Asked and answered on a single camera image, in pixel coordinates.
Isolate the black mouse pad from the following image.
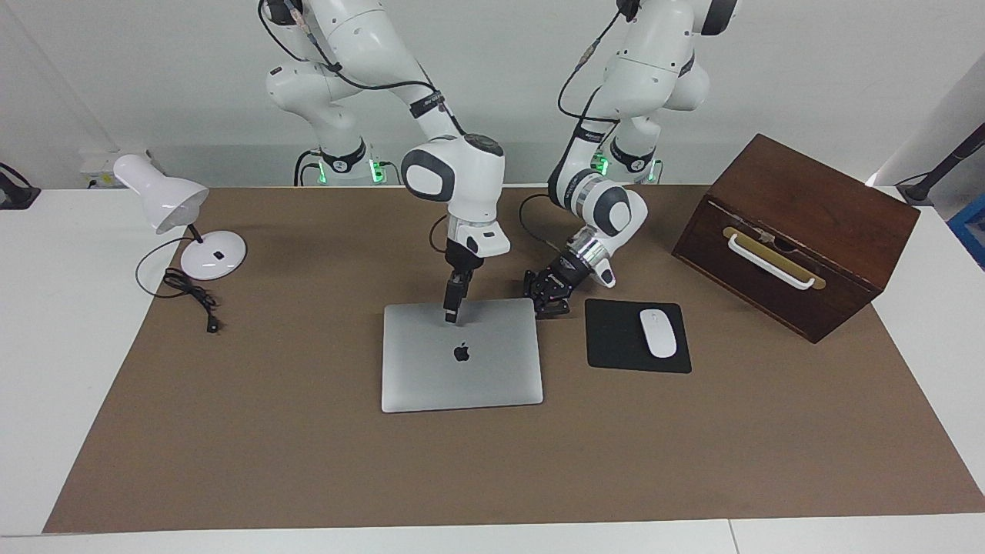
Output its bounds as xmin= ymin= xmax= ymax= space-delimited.
xmin=585 ymin=299 xmax=692 ymax=375

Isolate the brown table mat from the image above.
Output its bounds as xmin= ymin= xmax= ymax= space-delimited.
xmin=42 ymin=185 xmax=985 ymax=533

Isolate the white computer mouse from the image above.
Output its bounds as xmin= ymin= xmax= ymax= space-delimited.
xmin=640 ymin=309 xmax=678 ymax=359

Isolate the black tripod pole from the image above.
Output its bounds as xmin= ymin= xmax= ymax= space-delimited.
xmin=897 ymin=123 xmax=985 ymax=207

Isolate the white power strip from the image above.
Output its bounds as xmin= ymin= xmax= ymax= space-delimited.
xmin=81 ymin=150 xmax=151 ymax=189

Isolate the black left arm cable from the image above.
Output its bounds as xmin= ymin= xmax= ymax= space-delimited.
xmin=519 ymin=0 xmax=639 ymax=255

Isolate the black lamp power cable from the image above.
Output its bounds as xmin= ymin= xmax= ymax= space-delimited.
xmin=135 ymin=237 xmax=224 ymax=335

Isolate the black bracket mount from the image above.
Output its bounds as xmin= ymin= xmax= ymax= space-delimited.
xmin=0 ymin=163 xmax=41 ymax=210

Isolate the white box handle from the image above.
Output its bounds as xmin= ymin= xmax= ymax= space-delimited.
xmin=728 ymin=233 xmax=815 ymax=291

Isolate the dark brown wooden box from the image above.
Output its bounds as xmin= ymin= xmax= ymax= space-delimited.
xmin=672 ymin=134 xmax=921 ymax=344

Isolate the blue crate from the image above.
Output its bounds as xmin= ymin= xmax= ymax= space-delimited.
xmin=948 ymin=192 xmax=985 ymax=270

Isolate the silver grey laptop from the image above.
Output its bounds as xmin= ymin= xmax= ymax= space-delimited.
xmin=382 ymin=299 xmax=544 ymax=413

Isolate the white desk lamp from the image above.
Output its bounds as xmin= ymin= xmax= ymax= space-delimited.
xmin=113 ymin=154 xmax=248 ymax=281

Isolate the brass handle plate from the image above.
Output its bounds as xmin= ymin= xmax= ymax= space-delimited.
xmin=722 ymin=226 xmax=826 ymax=291

